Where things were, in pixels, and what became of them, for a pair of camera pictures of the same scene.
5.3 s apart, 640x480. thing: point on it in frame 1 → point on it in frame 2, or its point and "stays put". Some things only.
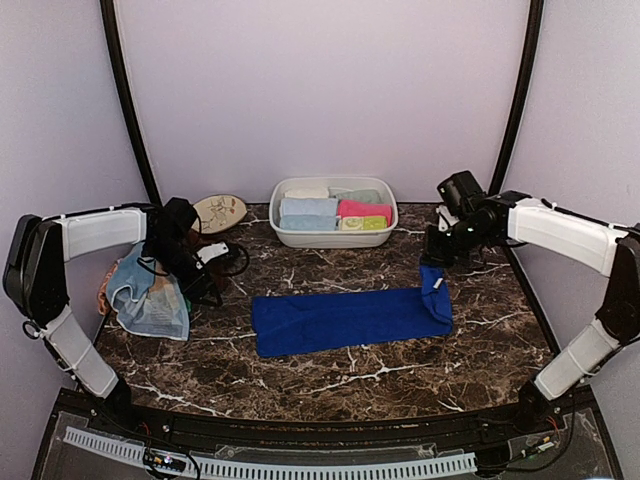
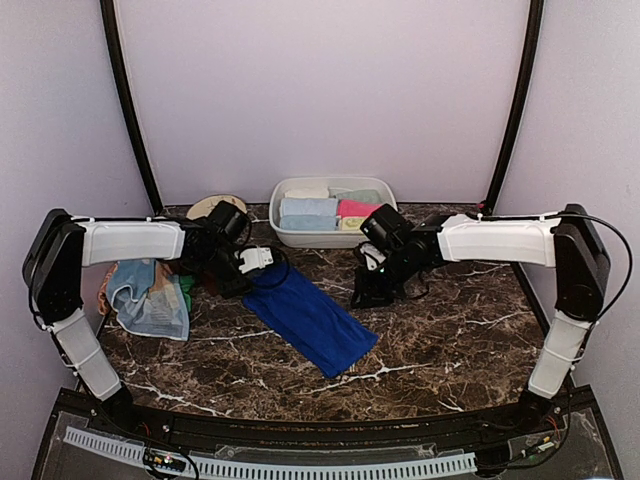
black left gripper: [199, 288] → [229, 289]
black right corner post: [533, 31] stays put
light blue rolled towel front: [308, 222] stays put
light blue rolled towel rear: [309, 206] stays put
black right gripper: [432, 255] → [370, 297]
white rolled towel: [306, 192] stays put
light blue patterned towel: [144, 299] stays put
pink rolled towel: [350, 208] stays put
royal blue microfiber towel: [300, 322] → [318, 327]
